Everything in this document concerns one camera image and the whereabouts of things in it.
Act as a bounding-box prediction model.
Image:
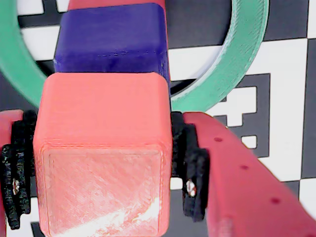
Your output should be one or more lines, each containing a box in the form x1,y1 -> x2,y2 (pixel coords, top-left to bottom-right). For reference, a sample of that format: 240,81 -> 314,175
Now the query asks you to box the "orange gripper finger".
170,111 -> 316,237
0,110 -> 38,230

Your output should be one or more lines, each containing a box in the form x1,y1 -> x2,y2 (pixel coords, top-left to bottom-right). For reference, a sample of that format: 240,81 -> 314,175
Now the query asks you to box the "orange cube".
33,72 -> 172,237

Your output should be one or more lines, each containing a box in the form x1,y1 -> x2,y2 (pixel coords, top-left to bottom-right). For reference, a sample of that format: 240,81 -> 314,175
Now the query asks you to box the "blue cube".
53,2 -> 171,86

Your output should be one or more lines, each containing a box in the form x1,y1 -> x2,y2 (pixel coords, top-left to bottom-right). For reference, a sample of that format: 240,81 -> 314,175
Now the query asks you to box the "red cube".
68,0 -> 171,75

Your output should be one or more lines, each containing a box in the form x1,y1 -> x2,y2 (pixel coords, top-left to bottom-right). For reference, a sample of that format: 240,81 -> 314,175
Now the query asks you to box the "black white checkerboard marker board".
0,0 -> 316,237

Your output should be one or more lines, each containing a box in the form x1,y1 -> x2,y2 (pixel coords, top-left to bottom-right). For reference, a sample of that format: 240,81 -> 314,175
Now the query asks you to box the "green ring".
0,0 -> 270,113

